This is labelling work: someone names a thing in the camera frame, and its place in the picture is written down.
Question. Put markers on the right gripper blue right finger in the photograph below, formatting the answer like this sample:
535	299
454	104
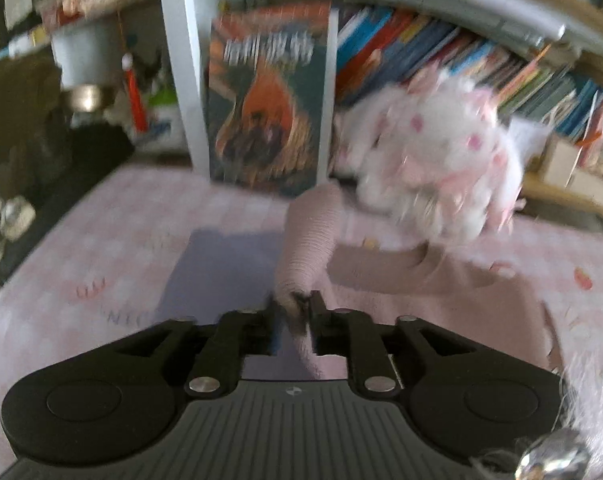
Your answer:
354	336

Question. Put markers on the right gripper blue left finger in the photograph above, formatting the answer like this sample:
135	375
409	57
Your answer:
223	347

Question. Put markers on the purple and brown sweater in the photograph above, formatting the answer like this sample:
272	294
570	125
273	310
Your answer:
218	273

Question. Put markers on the pink checkered desk mat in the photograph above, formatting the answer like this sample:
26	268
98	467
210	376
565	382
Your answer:
99	274

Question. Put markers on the white pink plush bunny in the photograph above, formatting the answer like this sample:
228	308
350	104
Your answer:
432	154

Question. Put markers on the white green pen holder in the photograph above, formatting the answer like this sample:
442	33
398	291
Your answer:
166	132

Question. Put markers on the red tassel ornament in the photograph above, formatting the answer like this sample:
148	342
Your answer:
134	95

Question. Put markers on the Harry Potter book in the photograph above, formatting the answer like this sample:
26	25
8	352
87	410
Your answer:
270	96

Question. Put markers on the metal bowl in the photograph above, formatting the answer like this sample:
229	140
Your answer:
87	98

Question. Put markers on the row of colourful books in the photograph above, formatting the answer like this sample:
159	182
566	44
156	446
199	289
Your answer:
379	45

